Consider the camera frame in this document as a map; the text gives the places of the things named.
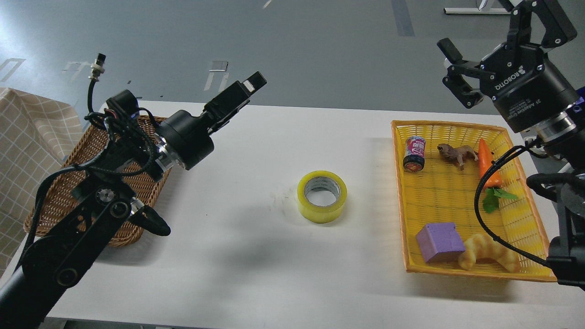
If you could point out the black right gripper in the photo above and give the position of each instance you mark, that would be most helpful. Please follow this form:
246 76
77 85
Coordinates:
530 87

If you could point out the purple block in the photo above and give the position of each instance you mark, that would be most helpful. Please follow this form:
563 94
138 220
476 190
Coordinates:
440 242

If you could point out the brown wicker basket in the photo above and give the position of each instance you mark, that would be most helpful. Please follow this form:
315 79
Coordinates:
105 201

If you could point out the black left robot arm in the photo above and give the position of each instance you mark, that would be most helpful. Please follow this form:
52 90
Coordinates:
58 261

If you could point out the yellow tape roll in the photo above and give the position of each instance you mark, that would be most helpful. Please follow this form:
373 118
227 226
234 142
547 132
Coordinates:
321 196

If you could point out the brown toy animal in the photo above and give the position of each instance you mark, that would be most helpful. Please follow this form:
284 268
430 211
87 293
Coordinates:
456 155

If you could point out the pink drink can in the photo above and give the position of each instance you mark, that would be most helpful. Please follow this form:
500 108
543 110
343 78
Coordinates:
414 155

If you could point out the yellow plastic basket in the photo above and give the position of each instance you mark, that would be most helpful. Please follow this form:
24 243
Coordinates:
443 193

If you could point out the beige checkered cloth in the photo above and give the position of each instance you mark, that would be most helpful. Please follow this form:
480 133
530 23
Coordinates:
36 136

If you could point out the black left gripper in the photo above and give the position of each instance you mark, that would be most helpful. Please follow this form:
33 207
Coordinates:
189 136

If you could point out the white stand base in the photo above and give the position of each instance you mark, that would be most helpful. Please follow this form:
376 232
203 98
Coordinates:
482 7

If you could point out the toy croissant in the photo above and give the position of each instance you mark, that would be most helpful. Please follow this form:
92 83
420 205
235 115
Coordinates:
481 246

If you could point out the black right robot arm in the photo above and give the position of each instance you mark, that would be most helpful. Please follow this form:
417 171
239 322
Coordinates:
545 23

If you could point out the orange toy carrot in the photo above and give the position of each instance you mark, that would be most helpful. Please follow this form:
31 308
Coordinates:
493 188

